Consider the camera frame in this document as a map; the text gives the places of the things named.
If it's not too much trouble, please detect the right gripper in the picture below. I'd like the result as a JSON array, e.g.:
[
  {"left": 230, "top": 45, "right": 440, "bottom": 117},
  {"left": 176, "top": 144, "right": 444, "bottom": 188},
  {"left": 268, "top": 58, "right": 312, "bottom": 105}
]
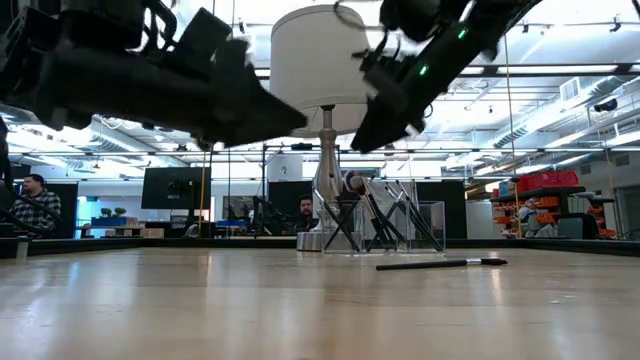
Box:
[{"left": 351, "top": 64, "right": 436, "bottom": 154}]

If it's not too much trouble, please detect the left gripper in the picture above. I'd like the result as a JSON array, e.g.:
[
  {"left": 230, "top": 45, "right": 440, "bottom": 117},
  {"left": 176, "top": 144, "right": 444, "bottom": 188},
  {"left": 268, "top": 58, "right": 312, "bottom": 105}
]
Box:
[{"left": 37, "top": 39, "right": 308, "bottom": 149}]

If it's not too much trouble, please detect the square-head makeup brush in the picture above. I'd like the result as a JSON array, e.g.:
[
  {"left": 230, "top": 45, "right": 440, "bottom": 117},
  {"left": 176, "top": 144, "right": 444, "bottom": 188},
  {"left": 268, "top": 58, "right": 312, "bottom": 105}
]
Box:
[{"left": 374, "top": 257, "right": 509, "bottom": 272}]

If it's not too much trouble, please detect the white sign board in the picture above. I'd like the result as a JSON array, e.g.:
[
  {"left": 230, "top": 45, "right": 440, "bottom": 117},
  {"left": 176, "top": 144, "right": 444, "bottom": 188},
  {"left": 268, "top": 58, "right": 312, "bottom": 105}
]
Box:
[{"left": 267, "top": 153, "right": 305, "bottom": 183}]

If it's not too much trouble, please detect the white shade silver table lamp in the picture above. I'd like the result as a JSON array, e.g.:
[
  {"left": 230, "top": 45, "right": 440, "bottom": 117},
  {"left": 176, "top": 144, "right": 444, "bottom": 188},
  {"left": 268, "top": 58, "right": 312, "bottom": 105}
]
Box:
[{"left": 269, "top": 3, "right": 376, "bottom": 253}]

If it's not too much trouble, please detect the black partition panel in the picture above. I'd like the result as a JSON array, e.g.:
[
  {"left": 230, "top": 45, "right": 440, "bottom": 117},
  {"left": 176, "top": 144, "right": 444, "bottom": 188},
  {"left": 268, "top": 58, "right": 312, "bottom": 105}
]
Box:
[
  {"left": 268, "top": 179, "right": 324, "bottom": 239},
  {"left": 19, "top": 182, "right": 80, "bottom": 240},
  {"left": 414, "top": 179, "right": 469, "bottom": 240}
]

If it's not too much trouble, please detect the clear acrylic brush organizer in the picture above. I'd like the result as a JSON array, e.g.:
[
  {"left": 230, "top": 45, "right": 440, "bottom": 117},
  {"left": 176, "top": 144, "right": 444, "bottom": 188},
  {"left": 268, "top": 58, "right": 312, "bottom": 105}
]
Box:
[{"left": 319, "top": 198, "right": 447, "bottom": 256}]

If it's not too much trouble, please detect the person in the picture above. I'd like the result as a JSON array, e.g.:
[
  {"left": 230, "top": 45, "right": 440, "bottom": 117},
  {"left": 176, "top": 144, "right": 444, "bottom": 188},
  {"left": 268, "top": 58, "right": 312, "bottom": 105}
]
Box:
[
  {"left": 294, "top": 194, "right": 320, "bottom": 232},
  {"left": 8, "top": 173, "right": 64, "bottom": 240}
]

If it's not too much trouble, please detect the large black display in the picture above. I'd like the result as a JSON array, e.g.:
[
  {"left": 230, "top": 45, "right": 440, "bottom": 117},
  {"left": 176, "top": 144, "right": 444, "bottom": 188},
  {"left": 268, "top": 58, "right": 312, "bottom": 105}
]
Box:
[{"left": 141, "top": 166, "right": 212, "bottom": 211}]

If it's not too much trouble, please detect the white cabinet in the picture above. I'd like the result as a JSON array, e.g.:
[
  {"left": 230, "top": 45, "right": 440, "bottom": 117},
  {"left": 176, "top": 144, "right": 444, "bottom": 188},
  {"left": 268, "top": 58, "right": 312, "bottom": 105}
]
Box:
[{"left": 465, "top": 199, "right": 496, "bottom": 240}]

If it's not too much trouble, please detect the blue box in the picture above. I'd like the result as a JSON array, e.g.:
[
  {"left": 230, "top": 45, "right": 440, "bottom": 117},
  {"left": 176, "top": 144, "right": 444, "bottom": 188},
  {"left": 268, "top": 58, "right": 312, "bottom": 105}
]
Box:
[{"left": 91, "top": 215, "right": 130, "bottom": 227}]

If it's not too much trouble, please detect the grey parts-bin cart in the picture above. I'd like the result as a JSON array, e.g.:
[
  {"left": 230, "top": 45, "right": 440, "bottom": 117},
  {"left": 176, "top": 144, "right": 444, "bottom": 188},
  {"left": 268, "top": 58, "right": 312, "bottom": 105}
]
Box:
[{"left": 492, "top": 187, "right": 569, "bottom": 240}]

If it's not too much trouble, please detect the long ceiling light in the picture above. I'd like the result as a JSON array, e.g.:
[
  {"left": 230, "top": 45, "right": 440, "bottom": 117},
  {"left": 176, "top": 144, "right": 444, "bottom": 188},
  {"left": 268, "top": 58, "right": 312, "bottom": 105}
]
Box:
[{"left": 494, "top": 63, "right": 619, "bottom": 75}]

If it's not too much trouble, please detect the dark office chair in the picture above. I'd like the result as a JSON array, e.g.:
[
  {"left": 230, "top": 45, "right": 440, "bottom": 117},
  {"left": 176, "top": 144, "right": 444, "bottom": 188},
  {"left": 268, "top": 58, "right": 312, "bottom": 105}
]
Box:
[{"left": 557, "top": 212, "right": 601, "bottom": 240}]

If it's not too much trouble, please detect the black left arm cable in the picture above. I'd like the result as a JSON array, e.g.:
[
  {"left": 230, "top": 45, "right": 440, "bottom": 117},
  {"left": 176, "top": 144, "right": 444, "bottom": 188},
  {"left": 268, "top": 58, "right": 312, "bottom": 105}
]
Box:
[{"left": 142, "top": 0, "right": 180, "bottom": 54}]

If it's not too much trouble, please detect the silver ventilation duct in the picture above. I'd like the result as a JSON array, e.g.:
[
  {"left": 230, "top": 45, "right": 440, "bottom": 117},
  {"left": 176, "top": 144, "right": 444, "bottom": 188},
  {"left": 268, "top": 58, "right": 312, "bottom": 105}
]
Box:
[
  {"left": 492, "top": 74, "right": 640, "bottom": 151},
  {"left": 0, "top": 102, "right": 166, "bottom": 169}
]

